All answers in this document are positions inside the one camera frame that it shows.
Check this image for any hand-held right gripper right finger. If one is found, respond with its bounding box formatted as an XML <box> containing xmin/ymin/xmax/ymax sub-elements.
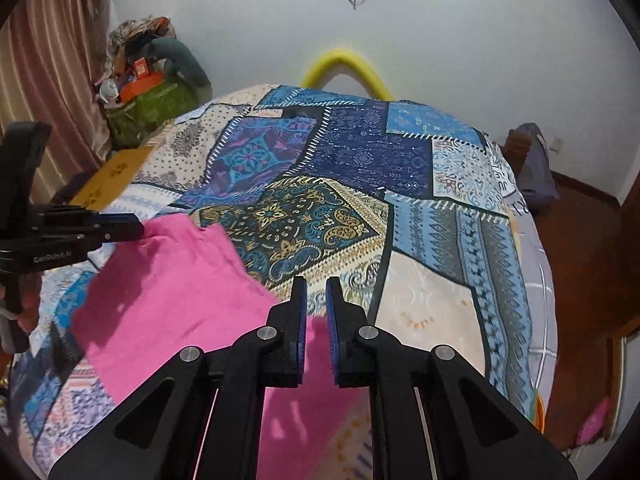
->
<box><xmin>326</xmin><ymin>276</ymin><xmax>576</xmax><ymax>480</ymax></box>

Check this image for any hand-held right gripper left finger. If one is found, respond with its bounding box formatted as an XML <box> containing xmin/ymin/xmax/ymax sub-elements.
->
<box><xmin>47</xmin><ymin>276</ymin><xmax>307</xmax><ymax>480</ymax></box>

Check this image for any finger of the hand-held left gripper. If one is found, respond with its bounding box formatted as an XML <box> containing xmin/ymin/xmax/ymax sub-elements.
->
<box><xmin>42</xmin><ymin>222</ymin><xmax>147</xmax><ymax>256</ymax></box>
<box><xmin>42</xmin><ymin>209</ymin><xmax>143</xmax><ymax>228</ymax></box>

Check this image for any pink button shirt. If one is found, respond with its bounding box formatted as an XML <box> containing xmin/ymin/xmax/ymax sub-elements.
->
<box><xmin>70</xmin><ymin>216</ymin><xmax>371</xmax><ymax>480</ymax></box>

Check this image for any person's left hand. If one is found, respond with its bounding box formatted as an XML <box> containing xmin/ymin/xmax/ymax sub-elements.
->
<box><xmin>0</xmin><ymin>280</ymin><xmax>43</xmax><ymax>336</ymax></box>

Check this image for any green patterned storage bag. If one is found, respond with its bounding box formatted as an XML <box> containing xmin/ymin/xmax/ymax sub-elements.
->
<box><xmin>105</xmin><ymin>80</ymin><xmax>199</xmax><ymax>149</ymax></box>

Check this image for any orange box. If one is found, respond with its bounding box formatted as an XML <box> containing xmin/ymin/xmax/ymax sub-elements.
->
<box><xmin>120</xmin><ymin>72</ymin><xmax>166</xmax><ymax>104</ymax></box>

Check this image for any blue patchwork blanket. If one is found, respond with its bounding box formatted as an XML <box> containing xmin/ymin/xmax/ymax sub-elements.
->
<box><xmin>10</xmin><ymin>84</ymin><xmax>559</xmax><ymax>480</ymax></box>

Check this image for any grey-green garment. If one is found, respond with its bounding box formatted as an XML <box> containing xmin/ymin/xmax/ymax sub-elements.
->
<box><xmin>154</xmin><ymin>37</ymin><xmax>212</xmax><ymax>87</ymax></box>

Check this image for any striped pink curtain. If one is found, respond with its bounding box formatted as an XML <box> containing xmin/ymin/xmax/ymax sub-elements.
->
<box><xmin>0</xmin><ymin>0</ymin><xmax>122</xmax><ymax>206</ymax></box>

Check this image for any patterned cloth bundle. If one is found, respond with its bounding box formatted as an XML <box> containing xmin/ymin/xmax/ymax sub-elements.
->
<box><xmin>106</xmin><ymin>16</ymin><xmax>177</xmax><ymax>77</ymax></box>

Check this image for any grey bag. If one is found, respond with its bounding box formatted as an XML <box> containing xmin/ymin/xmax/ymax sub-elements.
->
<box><xmin>507</xmin><ymin>122</ymin><xmax>561</xmax><ymax>216</ymax></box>

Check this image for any yellow foam tube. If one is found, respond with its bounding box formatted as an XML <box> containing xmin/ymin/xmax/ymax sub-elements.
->
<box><xmin>299</xmin><ymin>49</ymin><xmax>393</xmax><ymax>102</ymax></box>

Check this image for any pink cloth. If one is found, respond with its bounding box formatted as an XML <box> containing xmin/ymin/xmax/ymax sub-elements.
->
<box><xmin>575</xmin><ymin>396</ymin><xmax>612</xmax><ymax>447</ymax></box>

